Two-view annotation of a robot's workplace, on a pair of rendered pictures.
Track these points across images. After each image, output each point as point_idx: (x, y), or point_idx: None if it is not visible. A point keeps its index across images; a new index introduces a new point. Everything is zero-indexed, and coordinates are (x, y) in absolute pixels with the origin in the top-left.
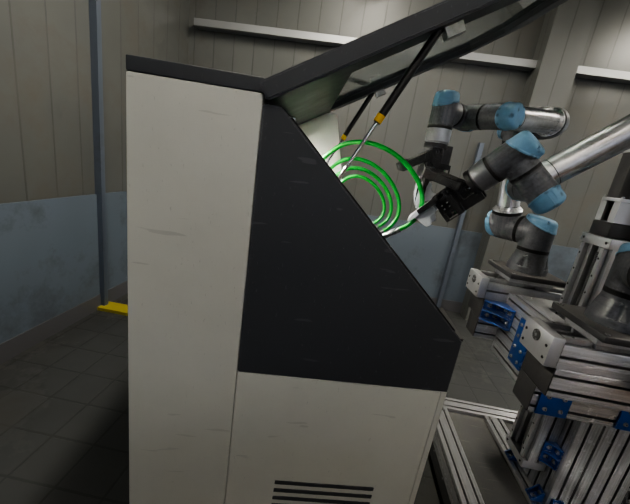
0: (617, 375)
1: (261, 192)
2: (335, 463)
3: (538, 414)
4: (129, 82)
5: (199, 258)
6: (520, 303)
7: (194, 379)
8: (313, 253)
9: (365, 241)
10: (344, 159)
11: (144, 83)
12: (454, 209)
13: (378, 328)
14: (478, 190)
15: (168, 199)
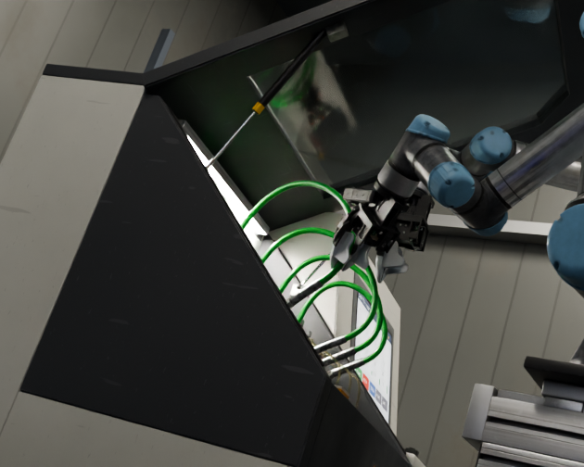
0: None
1: (117, 170)
2: None
3: None
4: (40, 82)
5: (33, 237)
6: None
7: None
8: (152, 236)
9: (213, 224)
10: (298, 230)
11: (51, 82)
12: (364, 224)
13: (209, 342)
14: (386, 193)
15: (30, 177)
